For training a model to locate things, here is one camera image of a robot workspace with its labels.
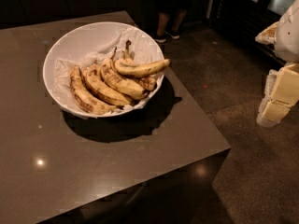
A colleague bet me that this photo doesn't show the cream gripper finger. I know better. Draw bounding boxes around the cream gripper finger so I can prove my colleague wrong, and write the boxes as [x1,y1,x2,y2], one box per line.
[270,63,299,121]
[256,69,281,128]

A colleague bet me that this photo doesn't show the white round bowl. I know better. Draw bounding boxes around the white round bowl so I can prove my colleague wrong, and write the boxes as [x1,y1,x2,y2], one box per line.
[42,21,165,119]

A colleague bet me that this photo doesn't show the yellow banana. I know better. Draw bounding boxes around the yellow banana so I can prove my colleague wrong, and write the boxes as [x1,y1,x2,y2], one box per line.
[114,59,171,78]

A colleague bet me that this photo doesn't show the dark wall radiator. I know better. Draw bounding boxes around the dark wall radiator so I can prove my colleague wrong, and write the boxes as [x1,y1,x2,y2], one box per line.
[207,0,294,66]

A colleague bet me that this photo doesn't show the standing person legs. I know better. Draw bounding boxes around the standing person legs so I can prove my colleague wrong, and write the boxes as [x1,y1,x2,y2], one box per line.
[151,3,188,44]

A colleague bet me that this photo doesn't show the white paper bowl liner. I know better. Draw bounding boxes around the white paper bowl liner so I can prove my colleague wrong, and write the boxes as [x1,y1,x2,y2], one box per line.
[52,25,165,117]

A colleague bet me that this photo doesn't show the leftmost spotted banana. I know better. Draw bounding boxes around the leftmost spotted banana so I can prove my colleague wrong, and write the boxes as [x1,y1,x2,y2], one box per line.
[69,66,116,115]

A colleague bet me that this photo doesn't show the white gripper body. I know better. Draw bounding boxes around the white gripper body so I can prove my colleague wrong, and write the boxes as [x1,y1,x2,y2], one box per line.
[274,0,299,63]

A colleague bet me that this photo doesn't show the spotted banana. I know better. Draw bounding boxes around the spotted banana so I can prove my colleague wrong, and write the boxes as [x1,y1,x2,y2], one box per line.
[83,64,134,106]
[100,48,148,100]
[69,66,116,115]

